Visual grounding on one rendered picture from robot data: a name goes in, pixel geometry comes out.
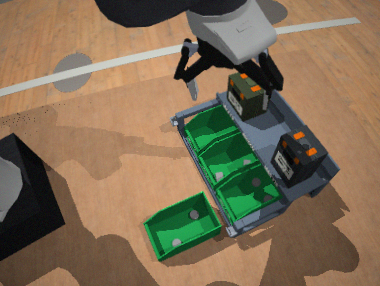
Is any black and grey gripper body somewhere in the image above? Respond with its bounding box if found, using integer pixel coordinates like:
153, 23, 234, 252
196, 37, 234, 69

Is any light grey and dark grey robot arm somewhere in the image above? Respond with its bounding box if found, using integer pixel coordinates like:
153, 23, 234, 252
0, 0, 277, 222

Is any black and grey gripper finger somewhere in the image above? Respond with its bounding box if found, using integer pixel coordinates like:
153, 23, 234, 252
174, 38, 218, 101
226, 48, 284, 110

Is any green bin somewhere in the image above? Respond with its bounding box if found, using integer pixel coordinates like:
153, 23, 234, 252
143, 191, 222, 262
216, 164, 283, 226
198, 132, 261, 191
184, 105, 240, 158

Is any grey shelf rack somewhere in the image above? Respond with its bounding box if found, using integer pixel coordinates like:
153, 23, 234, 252
170, 90, 340, 238

